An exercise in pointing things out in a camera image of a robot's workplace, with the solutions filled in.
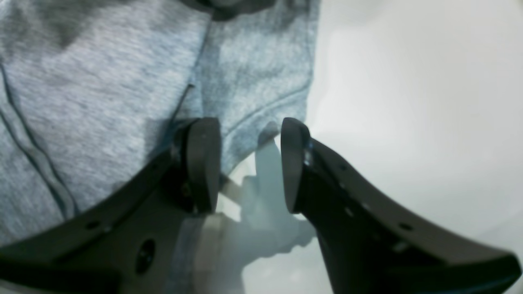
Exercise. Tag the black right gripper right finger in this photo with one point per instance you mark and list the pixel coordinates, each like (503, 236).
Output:
(371, 244)

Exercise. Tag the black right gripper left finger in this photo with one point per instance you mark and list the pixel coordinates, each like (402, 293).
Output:
(125, 244)

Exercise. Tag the grey T-shirt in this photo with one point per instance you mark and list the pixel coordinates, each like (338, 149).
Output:
(90, 90)

